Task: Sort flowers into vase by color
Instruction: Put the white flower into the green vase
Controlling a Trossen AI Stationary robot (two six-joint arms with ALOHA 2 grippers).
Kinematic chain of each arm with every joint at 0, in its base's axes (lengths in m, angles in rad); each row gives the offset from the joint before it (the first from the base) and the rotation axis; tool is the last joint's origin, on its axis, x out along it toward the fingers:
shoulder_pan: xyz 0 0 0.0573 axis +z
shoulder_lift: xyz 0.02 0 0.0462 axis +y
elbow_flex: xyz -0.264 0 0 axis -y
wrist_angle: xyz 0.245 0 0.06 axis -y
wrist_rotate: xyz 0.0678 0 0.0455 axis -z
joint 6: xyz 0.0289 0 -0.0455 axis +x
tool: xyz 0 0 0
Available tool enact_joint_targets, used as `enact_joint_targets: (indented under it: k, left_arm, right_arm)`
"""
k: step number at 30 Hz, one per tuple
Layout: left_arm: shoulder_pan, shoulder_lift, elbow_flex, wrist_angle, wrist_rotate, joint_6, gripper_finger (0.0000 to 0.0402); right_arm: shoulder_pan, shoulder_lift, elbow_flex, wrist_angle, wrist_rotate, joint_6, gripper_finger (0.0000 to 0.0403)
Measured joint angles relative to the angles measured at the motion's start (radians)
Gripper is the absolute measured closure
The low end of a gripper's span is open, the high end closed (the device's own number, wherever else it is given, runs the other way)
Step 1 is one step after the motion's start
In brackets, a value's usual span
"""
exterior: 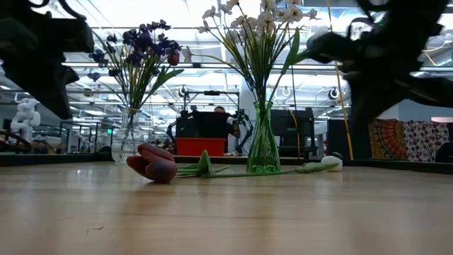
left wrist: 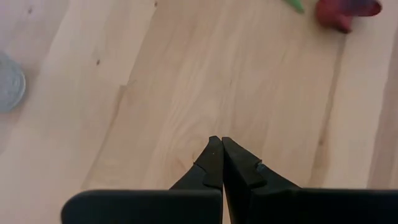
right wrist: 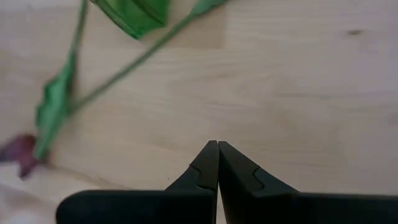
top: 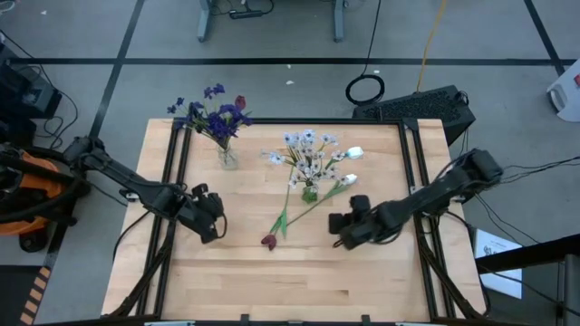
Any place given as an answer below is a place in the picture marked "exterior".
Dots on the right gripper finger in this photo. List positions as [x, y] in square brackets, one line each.
[334, 55]
[332, 42]

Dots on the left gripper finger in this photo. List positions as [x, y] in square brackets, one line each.
[63, 88]
[32, 85]

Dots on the purple flower bunch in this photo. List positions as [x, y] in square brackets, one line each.
[99, 56]
[141, 40]

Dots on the large white flower bunch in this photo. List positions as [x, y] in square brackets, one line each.
[266, 22]

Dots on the white artificial tulip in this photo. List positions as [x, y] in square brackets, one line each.
[332, 164]

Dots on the red artificial tulip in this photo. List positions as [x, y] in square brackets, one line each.
[159, 170]
[173, 58]

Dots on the small white flower bunch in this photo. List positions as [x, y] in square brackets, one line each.
[210, 13]

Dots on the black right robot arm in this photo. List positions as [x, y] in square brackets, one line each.
[431, 92]

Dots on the black background robot arm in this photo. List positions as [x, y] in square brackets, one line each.
[244, 125]
[171, 129]

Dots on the clear glass vase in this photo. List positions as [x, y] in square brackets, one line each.
[127, 141]

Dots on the green glass vase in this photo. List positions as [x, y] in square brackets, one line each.
[263, 148]

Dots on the black equipment rack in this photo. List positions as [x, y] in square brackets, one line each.
[286, 124]

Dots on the black cabinet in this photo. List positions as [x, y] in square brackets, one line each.
[338, 141]

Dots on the orange mandala cloth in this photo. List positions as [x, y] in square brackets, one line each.
[387, 140]

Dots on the white purple patterned cloth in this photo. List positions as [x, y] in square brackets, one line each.
[424, 138]

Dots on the person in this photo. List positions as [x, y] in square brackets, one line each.
[219, 109]

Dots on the black monitor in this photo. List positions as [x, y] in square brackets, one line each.
[207, 125]

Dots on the red plastic bin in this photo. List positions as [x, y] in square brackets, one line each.
[200, 147]

